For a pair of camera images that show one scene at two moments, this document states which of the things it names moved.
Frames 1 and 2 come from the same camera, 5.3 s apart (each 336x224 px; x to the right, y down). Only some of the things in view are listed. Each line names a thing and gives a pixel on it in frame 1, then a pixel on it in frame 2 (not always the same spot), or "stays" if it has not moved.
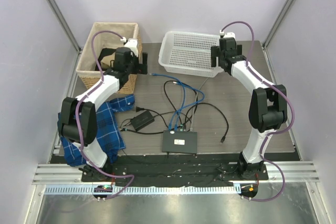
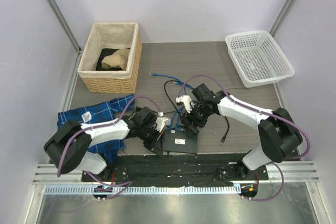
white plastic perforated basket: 189,53 -> 258,60
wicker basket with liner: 104,35 stays
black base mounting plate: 183,169 stays
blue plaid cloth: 108,131 stays
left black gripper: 140,68 -> 156,145
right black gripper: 214,52 -> 190,117
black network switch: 180,141 stays
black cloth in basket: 105,51 stays
